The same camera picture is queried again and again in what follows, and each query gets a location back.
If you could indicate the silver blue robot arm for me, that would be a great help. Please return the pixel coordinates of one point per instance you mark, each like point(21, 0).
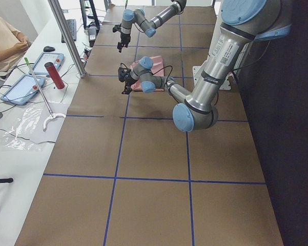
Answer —
point(242, 22)
point(148, 27)

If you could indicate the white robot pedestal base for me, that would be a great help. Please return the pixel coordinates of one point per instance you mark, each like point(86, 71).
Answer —
point(205, 66)

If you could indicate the black keyboard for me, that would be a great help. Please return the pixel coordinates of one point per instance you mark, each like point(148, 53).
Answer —
point(71, 23)

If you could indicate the red water bottle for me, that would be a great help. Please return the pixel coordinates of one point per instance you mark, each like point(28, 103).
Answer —
point(53, 73)

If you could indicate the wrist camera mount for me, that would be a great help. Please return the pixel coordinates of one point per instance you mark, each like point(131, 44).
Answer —
point(117, 28)
point(123, 74)

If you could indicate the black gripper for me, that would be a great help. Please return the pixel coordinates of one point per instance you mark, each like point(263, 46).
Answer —
point(128, 80)
point(124, 38)

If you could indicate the seated person beige shirt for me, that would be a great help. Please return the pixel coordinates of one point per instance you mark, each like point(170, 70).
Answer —
point(13, 46)

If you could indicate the lower teach pendant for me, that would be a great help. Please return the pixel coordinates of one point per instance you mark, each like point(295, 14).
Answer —
point(21, 91)

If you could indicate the black computer mouse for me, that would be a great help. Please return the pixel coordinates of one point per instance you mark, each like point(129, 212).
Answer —
point(48, 49)

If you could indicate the aluminium frame post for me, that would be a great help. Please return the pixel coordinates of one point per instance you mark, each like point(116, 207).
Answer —
point(62, 24)

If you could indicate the black box with label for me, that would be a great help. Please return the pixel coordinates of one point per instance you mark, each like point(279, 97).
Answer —
point(92, 34)

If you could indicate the pink Snoopy t-shirt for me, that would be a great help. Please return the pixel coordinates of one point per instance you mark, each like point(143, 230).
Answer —
point(157, 70)

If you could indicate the clear plastic bag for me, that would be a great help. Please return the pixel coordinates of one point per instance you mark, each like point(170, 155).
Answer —
point(20, 127)

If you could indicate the reacher grabber tool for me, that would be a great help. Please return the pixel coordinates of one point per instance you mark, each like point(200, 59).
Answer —
point(52, 115)

